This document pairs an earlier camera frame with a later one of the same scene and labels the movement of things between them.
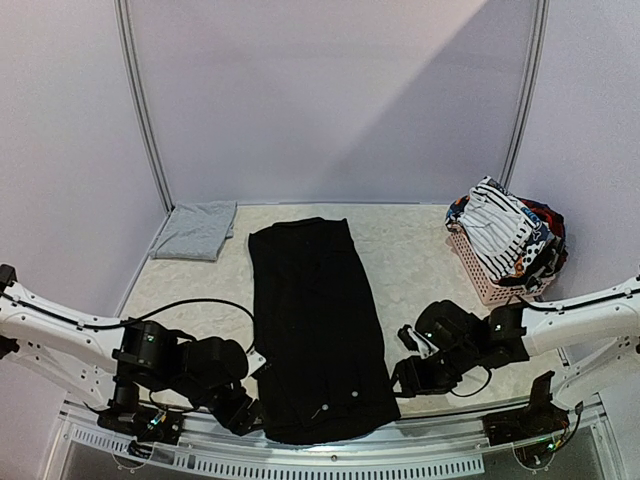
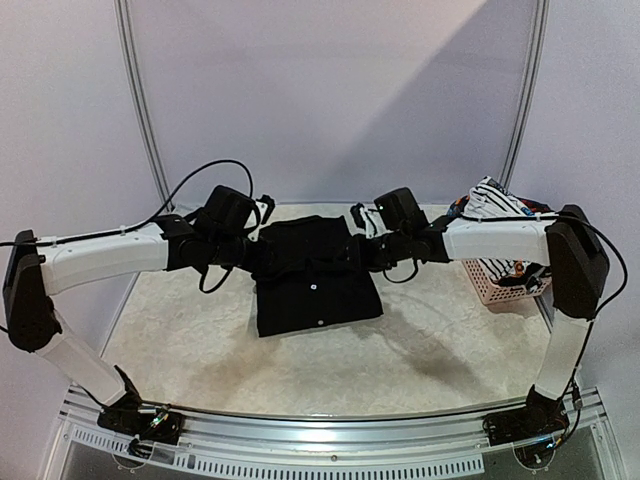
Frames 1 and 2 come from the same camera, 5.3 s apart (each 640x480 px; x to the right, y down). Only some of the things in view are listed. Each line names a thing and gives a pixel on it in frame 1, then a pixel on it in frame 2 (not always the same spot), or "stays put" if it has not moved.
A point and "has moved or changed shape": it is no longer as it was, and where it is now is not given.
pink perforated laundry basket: x=490 y=292 stays put
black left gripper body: x=235 y=419 -> x=229 y=253
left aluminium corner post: x=122 y=13 stays put
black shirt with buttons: x=324 y=369 has moved or changed shape
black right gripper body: x=405 y=378 -> x=368 y=251
